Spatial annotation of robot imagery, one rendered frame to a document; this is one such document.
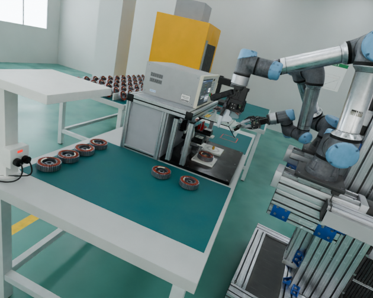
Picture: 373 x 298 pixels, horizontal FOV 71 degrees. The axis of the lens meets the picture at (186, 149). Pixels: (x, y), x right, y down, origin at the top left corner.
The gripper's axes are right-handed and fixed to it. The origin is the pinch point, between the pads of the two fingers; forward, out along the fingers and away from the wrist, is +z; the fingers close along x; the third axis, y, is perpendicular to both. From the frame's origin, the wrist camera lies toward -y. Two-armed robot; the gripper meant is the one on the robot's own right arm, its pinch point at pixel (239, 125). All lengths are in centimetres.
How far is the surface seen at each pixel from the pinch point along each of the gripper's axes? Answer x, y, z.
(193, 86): -33.3, 21.7, 18.3
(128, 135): -14, 35, 66
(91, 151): -13, 61, 75
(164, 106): -26, 36, 34
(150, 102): -31, 36, 43
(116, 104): -40, -58, 132
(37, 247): 32, 87, 114
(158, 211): 18, 84, 28
